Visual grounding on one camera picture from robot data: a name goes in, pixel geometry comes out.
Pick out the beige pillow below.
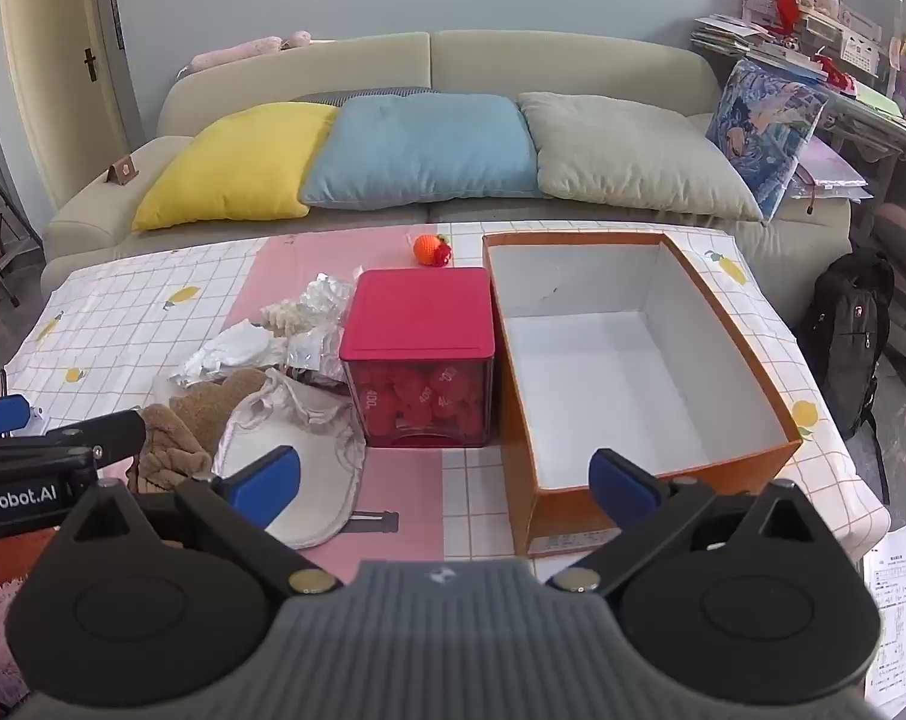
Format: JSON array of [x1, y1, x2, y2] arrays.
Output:
[[518, 92, 766, 223]]

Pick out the pink plush toy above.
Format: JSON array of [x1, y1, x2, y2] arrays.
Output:
[[190, 30, 314, 71]]

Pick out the cream door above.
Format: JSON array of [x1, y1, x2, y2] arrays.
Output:
[[0, 0, 136, 190]]

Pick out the clear plastic bag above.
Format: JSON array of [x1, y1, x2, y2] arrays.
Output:
[[283, 328, 353, 395]]

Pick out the grey striped cloth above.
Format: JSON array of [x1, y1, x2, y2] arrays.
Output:
[[290, 85, 433, 104]]

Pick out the orange cardboard box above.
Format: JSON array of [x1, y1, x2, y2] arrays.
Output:
[[481, 232, 803, 560]]

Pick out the light blue pillow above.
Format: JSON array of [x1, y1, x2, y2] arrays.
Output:
[[299, 94, 545, 211]]

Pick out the yellow pillow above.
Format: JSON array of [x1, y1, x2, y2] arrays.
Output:
[[132, 101, 340, 232]]

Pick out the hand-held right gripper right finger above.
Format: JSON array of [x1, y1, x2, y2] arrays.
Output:
[[547, 448, 825, 592]]

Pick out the stack of papers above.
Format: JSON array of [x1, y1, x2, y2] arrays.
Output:
[[690, 13, 770, 55]]

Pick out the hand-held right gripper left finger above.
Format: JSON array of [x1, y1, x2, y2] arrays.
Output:
[[55, 445, 343, 593]]

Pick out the cluttered white desk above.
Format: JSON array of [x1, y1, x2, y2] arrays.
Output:
[[689, 0, 906, 166]]

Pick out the blue printed pillow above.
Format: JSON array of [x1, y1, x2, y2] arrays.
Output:
[[706, 58, 830, 223]]

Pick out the red lidded clear container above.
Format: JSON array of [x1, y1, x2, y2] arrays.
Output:
[[338, 267, 497, 450]]

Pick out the translucent plastic bag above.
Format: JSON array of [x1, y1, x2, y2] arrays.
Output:
[[303, 270, 365, 331]]

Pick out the pink paper folders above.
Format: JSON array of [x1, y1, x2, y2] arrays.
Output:
[[786, 135, 874, 203]]

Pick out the printed paper sheets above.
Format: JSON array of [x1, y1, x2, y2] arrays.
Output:
[[861, 525, 906, 718]]

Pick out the cream knitted cloth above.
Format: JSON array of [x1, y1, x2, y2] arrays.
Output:
[[261, 300, 313, 336]]

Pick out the beige sofa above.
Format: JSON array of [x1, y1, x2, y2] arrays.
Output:
[[40, 30, 853, 295]]

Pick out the brown plush cloth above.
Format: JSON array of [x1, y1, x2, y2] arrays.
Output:
[[126, 367, 268, 497]]

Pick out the orange crocheted ball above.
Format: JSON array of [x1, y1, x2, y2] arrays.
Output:
[[412, 234, 455, 269]]

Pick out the black backpack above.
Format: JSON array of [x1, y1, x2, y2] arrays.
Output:
[[796, 247, 897, 441]]

